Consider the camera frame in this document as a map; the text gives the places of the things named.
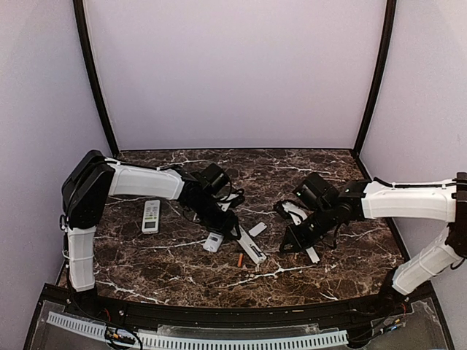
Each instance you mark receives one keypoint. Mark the white slotted cable duct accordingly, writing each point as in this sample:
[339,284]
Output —
[151,340]

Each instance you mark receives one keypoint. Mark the orange battery of QR remote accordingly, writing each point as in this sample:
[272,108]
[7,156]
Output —
[240,260]

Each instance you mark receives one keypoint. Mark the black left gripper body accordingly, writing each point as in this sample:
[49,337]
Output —
[213,221]

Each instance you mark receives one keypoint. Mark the white remote with QR label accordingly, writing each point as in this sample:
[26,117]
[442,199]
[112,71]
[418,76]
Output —
[246,242]

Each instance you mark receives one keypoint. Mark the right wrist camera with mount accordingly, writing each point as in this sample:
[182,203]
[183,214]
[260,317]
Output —
[314,193]

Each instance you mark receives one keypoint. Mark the black curved front rail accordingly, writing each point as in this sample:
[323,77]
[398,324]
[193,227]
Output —
[149,316]

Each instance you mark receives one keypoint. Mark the white battery cover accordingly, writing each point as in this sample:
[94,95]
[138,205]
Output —
[258,229]
[313,256]

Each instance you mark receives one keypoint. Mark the white remote with green buttons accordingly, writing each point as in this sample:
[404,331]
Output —
[151,217]

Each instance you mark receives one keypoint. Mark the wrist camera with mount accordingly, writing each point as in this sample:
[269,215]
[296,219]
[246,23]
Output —
[215,182]
[314,193]

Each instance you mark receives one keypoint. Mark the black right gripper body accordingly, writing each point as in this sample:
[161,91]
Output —
[323,222]

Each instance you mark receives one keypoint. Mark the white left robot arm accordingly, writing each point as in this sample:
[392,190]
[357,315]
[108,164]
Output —
[96,177]

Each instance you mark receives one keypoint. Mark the black left rear frame post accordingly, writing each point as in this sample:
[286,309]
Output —
[90,66]

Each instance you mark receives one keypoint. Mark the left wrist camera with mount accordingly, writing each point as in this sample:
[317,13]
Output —
[215,182]

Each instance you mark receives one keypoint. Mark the black right rear frame post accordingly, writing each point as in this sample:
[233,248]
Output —
[379,69]

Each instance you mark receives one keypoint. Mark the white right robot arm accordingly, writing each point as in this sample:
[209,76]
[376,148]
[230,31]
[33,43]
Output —
[443,201]

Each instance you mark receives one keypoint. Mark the white remote with battery compartment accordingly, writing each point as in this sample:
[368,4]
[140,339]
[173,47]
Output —
[213,242]

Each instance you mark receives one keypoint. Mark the black frame post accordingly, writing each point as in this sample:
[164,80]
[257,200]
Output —
[90,66]
[379,69]

